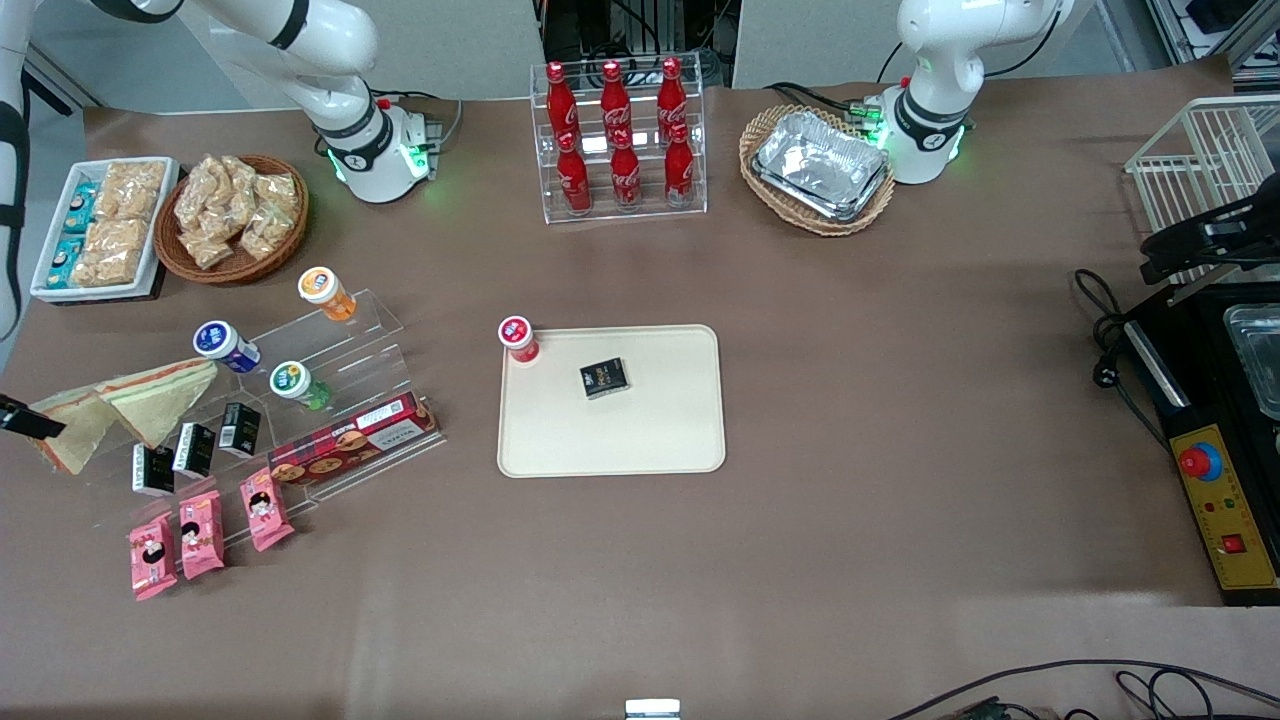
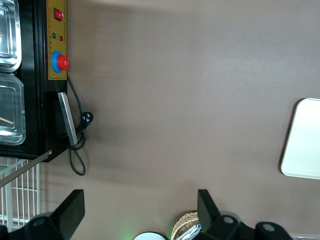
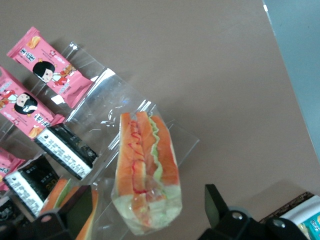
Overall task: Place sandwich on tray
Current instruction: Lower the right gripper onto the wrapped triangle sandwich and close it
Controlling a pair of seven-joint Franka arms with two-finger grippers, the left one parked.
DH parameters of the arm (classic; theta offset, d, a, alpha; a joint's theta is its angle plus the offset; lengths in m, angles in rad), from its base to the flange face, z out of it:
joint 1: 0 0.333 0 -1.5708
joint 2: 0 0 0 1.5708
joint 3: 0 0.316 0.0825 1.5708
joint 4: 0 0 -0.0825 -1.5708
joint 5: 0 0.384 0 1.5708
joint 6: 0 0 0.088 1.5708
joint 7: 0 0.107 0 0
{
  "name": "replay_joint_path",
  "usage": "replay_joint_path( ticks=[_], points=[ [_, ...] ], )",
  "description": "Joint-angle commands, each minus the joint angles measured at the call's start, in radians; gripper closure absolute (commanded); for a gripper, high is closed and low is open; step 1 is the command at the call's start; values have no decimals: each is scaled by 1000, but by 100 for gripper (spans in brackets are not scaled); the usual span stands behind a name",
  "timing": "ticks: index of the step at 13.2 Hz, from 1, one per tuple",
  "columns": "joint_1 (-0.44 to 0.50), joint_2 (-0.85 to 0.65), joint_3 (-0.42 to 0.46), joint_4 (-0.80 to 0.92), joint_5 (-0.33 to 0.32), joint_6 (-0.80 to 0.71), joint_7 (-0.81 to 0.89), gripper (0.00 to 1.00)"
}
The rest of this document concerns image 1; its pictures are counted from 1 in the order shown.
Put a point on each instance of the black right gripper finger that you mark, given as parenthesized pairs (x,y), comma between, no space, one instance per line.
(30,415)

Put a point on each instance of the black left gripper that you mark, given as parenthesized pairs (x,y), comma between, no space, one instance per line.
(1206,236)

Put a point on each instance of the triangular sandwich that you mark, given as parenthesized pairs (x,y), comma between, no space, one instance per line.
(160,395)
(75,435)

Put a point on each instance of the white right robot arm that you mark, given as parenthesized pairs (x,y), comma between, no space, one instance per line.
(320,45)

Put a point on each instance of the white rectangular snack tray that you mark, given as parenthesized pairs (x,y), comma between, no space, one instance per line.
(45,285)

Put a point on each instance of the beige plastic serving tray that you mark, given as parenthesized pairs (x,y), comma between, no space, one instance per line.
(640,430)

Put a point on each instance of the grey metal lever bar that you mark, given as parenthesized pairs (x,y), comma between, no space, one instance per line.
(1195,290)

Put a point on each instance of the steel food container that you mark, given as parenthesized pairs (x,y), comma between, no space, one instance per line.
(1258,350)

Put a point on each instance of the small black box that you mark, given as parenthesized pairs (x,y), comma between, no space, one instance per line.
(153,470)
(194,450)
(240,430)
(604,378)

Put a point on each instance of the black sealing machine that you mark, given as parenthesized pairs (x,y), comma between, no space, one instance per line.
(1200,390)

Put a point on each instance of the blue snack packet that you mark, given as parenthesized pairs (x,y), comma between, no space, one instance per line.
(80,208)
(66,262)

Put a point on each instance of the clear bag of crispy snacks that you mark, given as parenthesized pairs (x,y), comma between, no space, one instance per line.
(130,190)
(112,252)

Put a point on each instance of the pink snack packet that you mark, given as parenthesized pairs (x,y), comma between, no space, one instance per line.
(201,535)
(266,510)
(152,558)

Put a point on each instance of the blue candy bottle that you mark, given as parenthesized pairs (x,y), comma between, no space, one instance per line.
(222,343)

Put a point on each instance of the red emergency push button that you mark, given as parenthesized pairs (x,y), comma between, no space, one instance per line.
(1198,460)

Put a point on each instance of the clear bag of beige snacks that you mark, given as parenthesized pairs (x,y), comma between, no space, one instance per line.
(265,232)
(198,200)
(232,180)
(275,190)
(210,248)

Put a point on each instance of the dark brown wicker basket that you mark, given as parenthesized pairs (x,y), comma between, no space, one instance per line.
(240,268)

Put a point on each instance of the green candy bottle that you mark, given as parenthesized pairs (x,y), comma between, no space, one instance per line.
(295,384)

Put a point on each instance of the orange candy bottle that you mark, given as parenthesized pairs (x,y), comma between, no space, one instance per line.
(325,292)

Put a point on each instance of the long red cookie box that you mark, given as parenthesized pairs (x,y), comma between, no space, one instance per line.
(350,440)

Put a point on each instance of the light wicker basket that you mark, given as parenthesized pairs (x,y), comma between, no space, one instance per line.
(830,225)

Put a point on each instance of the clear acrylic tiered stand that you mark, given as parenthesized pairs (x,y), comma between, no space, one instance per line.
(375,345)

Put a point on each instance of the stack of aluminium foil trays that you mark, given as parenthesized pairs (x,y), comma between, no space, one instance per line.
(820,160)

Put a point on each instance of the red candy bottle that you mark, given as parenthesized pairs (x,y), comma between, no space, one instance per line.
(518,338)

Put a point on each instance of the red cola bottle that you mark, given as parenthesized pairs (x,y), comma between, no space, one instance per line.
(615,100)
(626,178)
(671,98)
(679,170)
(574,180)
(561,105)

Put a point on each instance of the clear acrylic bottle rack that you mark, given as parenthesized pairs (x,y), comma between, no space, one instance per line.
(648,205)

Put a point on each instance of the dark equipment rack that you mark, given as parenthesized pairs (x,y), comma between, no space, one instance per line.
(640,30)

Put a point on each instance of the small silver white device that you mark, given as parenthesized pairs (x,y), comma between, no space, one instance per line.
(652,710)

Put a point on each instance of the metal frame shelf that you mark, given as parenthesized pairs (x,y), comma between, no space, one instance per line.
(1215,25)

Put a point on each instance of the red rocker switch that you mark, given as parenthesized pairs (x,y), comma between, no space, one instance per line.
(1233,544)

